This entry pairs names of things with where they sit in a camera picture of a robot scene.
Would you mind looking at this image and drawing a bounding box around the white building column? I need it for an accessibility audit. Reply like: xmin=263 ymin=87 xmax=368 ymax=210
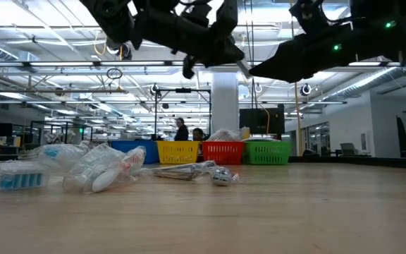
xmin=211 ymin=72 xmax=240 ymax=134

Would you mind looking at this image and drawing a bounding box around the yellow hanging cable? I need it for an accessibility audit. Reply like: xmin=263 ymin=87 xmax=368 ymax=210
xmin=292 ymin=81 xmax=303 ymax=157

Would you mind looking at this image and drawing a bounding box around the person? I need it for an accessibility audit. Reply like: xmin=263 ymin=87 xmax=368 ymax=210
xmin=173 ymin=117 xmax=190 ymax=142
xmin=192 ymin=127 xmax=206 ymax=142

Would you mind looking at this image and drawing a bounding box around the red plastic bin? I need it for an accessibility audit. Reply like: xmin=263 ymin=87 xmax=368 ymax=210
xmin=201 ymin=140 xmax=245 ymax=166

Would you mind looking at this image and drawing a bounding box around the teal toothbrush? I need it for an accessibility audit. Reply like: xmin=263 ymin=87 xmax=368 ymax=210
xmin=19 ymin=143 xmax=91 ymax=174

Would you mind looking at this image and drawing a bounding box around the cotton balls plastic bag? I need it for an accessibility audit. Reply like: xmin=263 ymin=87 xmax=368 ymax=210
xmin=208 ymin=127 xmax=246 ymax=143

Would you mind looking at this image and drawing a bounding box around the blue plastic bin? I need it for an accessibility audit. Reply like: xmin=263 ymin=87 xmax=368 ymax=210
xmin=110 ymin=140 xmax=160 ymax=165

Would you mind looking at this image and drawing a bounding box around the silver foil toothpaste tube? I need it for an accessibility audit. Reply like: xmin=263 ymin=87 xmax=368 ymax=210
xmin=185 ymin=159 xmax=219 ymax=170
xmin=209 ymin=165 xmax=241 ymax=187

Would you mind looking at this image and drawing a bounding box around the clear packaged metal tool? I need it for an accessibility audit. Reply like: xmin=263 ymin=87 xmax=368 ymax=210
xmin=150 ymin=162 xmax=211 ymax=181

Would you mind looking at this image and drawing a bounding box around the blue toothbrush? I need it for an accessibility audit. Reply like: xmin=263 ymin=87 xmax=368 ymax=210
xmin=0 ymin=159 xmax=51 ymax=192

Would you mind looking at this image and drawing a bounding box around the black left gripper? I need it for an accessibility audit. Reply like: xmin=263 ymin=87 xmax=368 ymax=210
xmin=169 ymin=0 xmax=245 ymax=80

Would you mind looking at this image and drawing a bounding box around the silver ventilation duct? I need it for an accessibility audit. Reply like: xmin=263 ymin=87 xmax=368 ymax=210
xmin=324 ymin=66 xmax=400 ymax=103

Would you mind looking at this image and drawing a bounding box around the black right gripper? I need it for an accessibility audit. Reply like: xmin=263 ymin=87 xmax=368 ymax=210
xmin=249 ymin=0 xmax=357 ymax=84

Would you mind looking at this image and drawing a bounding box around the green plastic bin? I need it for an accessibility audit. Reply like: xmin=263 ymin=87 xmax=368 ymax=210
xmin=242 ymin=140 xmax=292 ymax=166

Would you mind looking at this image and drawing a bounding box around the yellow plastic bin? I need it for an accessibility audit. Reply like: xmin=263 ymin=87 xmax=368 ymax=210
xmin=156 ymin=140 xmax=200 ymax=165

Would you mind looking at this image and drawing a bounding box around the red toothbrush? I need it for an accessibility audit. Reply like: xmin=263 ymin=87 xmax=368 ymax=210
xmin=61 ymin=143 xmax=158 ymax=194

